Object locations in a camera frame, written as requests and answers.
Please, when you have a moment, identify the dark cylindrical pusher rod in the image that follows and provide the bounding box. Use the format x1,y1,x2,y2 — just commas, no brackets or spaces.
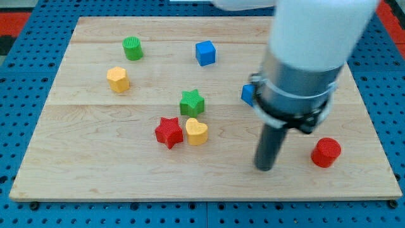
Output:
254,124,288,171

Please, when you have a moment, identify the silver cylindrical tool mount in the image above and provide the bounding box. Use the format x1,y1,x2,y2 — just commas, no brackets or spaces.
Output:
249,51,342,134

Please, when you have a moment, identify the blue block behind arm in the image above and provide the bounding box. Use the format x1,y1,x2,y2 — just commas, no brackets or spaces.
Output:
240,84,254,107

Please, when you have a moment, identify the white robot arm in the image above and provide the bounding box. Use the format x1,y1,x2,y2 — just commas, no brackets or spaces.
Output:
213,0,378,171

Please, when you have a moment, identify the green star block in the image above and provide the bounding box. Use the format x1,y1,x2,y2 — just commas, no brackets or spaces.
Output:
179,89,205,118

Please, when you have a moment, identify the red star block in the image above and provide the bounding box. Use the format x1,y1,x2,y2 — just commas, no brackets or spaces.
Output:
155,117,184,149

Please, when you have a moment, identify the red cylinder block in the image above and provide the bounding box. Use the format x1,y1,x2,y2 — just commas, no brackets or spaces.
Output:
311,137,342,168

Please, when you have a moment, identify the yellow heart block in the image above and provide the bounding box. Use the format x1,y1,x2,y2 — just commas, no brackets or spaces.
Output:
185,118,208,146

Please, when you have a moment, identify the blue cube block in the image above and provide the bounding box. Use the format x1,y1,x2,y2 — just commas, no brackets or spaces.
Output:
195,41,216,67

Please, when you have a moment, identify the wooden board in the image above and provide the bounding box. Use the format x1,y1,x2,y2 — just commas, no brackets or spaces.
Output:
9,16,402,202

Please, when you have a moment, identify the green cylinder block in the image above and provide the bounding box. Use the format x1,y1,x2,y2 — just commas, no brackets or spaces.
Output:
122,36,143,61

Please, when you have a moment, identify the yellow hexagon block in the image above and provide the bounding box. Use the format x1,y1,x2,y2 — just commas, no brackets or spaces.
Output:
106,66,130,93

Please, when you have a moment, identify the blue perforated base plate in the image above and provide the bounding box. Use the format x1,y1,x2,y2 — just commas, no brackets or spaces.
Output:
1,0,404,227

